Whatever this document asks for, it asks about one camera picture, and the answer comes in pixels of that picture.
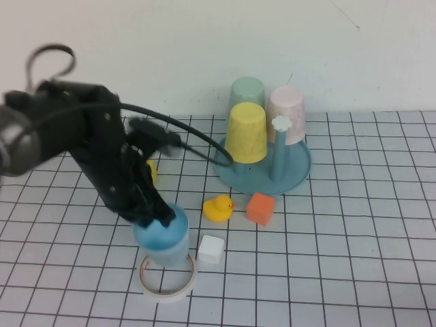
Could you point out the white tape roll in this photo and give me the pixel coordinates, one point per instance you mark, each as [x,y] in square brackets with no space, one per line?
[163,297]

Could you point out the yellow cube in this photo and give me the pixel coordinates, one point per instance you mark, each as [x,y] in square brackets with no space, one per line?
[152,172]

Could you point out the yellow rubber duck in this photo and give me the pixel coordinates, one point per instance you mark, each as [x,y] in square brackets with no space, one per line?
[218,209]

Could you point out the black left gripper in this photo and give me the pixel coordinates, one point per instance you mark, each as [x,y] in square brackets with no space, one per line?
[109,153]

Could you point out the yellow plastic cup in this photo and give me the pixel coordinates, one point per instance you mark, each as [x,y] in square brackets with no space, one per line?
[247,136]

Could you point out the grid-patterned tablecloth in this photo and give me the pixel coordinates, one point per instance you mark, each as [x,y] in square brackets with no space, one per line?
[340,238]

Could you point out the green plastic cup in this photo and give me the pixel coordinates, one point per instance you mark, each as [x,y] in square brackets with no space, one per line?
[247,90]

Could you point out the white cube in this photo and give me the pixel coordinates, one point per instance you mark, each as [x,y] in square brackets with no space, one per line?
[211,250]

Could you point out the orange cube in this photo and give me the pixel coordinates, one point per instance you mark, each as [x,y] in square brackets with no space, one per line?
[260,207]

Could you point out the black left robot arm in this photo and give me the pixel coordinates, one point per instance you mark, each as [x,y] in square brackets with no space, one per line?
[20,143]

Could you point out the pink plastic cup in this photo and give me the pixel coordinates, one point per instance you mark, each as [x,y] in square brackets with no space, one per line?
[289,105]

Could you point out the blue cup stand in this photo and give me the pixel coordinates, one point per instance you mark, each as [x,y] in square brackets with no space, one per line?
[259,177]

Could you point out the light blue plastic cup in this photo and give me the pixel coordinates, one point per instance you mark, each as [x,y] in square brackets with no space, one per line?
[167,245]

